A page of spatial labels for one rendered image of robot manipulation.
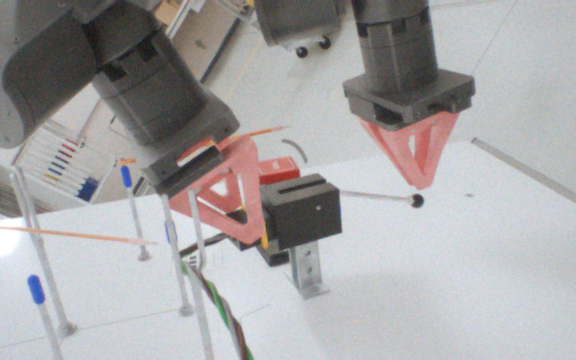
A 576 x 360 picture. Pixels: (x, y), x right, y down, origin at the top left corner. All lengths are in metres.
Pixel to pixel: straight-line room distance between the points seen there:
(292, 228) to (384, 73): 0.14
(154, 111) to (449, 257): 0.30
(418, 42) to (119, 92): 0.22
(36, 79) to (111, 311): 0.26
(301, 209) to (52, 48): 0.22
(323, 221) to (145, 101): 0.17
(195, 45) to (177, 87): 8.14
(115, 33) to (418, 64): 0.22
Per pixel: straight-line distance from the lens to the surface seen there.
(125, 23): 0.33
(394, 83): 0.43
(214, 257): 0.54
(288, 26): 0.42
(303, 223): 0.43
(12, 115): 0.29
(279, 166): 0.64
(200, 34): 8.50
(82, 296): 0.53
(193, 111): 0.35
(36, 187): 1.31
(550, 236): 0.56
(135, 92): 0.34
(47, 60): 0.30
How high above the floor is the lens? 1.32
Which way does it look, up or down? 22 degrees down
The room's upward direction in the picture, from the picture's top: 60 degrees counter-clockwise
